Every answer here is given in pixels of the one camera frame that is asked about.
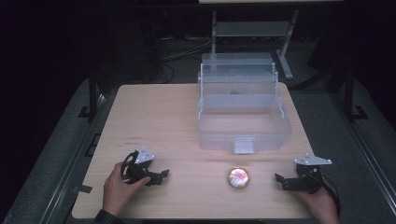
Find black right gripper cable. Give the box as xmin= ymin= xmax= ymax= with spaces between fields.
xmin=320 ymin=175 xmax=342 ymax=217

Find round gold tin can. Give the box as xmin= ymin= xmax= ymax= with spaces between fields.
xmin=227 ymin=166 xmax=251 ymax=191

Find person's right hand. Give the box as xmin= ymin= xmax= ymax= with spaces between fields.
xmin=296 ymin=186 xmax=341 ymax=224

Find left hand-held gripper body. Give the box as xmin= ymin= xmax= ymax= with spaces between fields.
xmin=125 ymin=145 xmax=157 ymax=187

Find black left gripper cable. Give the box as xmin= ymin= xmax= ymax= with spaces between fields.
xmin=120 ymin=149 xmax=140 ymax=184

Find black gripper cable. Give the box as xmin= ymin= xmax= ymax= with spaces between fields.
xmin=120 ymin=149 xmax=140 ymax=184
xmin=320 ymin=175 xmax=342 ymax=217

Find aluminium floor rail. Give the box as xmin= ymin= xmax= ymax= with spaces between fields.
xmin=331 ymin=92 xmax=396 ymax=216
xmin=36 ymin=92 xmax=108 ymax=224

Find black metal post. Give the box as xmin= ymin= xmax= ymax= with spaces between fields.
xmin=342 ymin=66 xmax=369 ymax=123
xmin=78 ymin=66 xmax=100 ymax=122

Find floor cables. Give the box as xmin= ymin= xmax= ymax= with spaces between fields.
xmin=160 ymin=35 xmax=214 ymax=83

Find person's left hand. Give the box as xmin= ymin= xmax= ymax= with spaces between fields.
xmin=102 ymin=161 xmax=151 ymax=217

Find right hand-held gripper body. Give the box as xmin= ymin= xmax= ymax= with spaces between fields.
xmin=294 ymin=152 xmax=332 ymax=195

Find clear plastic storage box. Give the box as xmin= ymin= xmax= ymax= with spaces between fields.
xmin=196 ymin=51 xmax=293 ymax=155

